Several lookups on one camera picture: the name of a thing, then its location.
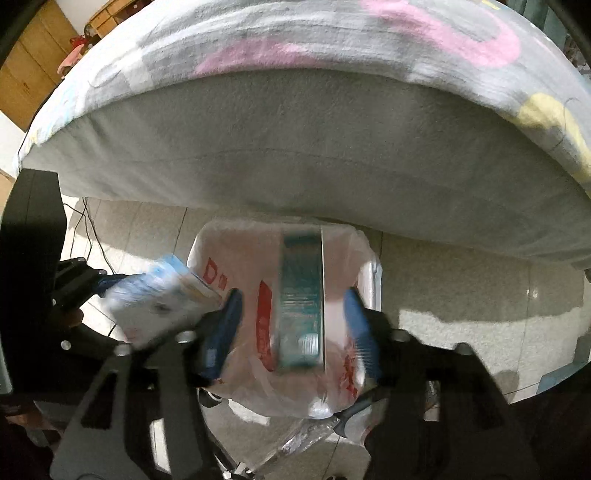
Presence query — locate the blue white medicine box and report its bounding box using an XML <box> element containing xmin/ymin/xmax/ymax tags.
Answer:
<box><xmin>103</xmin><ymin>255</ymin><xmax>221</xmax><ymax>349</ymax></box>

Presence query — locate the black teal slim box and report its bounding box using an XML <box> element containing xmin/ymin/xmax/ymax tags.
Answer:
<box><xmin>274</xmin><ymin>228</ymin><xmax>325</xmax><ymax>372</ymax></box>

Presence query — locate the trash bin with white bag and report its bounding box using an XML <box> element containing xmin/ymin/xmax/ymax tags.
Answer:
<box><xmin>188</xmin><ymin>219</ymin><xmax>382</xmax><ymax>419</ymax></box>

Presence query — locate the bed with circle-pattern sheet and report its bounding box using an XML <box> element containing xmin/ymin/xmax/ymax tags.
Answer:
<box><xmin>19</xmin><ymin>1</ymin><xmax>590</xmax><ymax>270</ymax></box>

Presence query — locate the wooden wardrobe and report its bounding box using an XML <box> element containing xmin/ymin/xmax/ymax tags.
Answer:
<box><xmin>1</xmin><ymin>1</ymin><xmax>76</xmax><ymax>130</ymax></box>

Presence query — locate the wooden chair with clothes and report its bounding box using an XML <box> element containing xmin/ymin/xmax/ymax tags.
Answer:
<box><xmin>57</xmin><ymin>35</ymin><xmax>100</xmax><ymax>78</ymax></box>

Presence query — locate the wooden desk with drawers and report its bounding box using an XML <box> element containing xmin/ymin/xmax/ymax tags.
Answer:
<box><xmin>84</xmin><ymin>0</ymin><xmax>152</xmax><ymax>38</ymax></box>

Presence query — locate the black charging cable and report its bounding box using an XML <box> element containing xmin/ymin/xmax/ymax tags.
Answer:
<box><xmin>64</xmin><ymin>197</ymin><xmax>116</xmax><ymax>275</ymax></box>

